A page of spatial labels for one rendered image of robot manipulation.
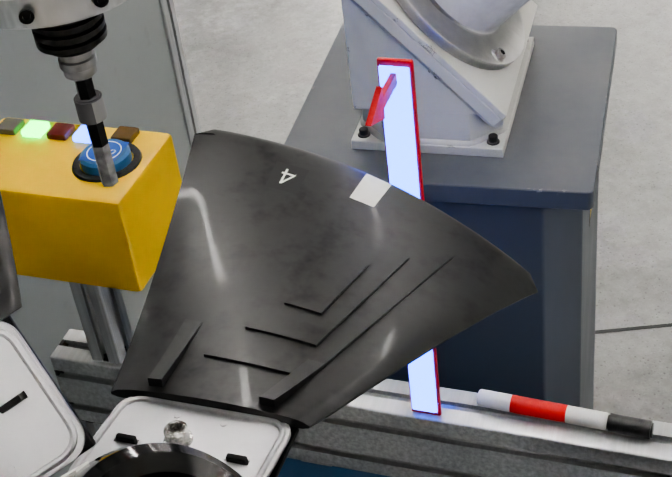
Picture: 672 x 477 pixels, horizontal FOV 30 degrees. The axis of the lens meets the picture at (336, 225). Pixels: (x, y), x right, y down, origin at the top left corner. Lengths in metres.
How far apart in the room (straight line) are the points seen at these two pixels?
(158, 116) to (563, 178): 1.05
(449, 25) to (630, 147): 1.73
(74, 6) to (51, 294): 1.45
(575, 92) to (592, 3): 2.16
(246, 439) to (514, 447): 0.47
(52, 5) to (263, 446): 0.25
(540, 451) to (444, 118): 0.34
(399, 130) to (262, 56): 2.47
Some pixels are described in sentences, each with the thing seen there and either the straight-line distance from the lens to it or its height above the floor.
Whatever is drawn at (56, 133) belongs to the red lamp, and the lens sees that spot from 1.05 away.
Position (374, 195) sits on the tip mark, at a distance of 0.76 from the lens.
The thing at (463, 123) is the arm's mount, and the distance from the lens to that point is 1.18.
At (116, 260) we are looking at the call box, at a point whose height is 1.02.
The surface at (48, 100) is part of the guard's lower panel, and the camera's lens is 1.79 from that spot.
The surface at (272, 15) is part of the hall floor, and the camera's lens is 3.52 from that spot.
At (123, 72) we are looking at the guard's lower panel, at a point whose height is 0.67.
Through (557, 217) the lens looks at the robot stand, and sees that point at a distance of 1.20.
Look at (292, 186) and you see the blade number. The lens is 0.75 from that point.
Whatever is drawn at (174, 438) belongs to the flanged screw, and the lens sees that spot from 0.57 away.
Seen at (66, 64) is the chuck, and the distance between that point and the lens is 0.46.
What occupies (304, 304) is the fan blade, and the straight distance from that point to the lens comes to 0.66.
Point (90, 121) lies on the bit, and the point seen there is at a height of 1.37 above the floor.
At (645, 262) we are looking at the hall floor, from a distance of 2.54.
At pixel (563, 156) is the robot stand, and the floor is 0.93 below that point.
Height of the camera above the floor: 1.61
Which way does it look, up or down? 37 degrees down
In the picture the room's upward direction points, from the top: 8 degrees counter-clockwise
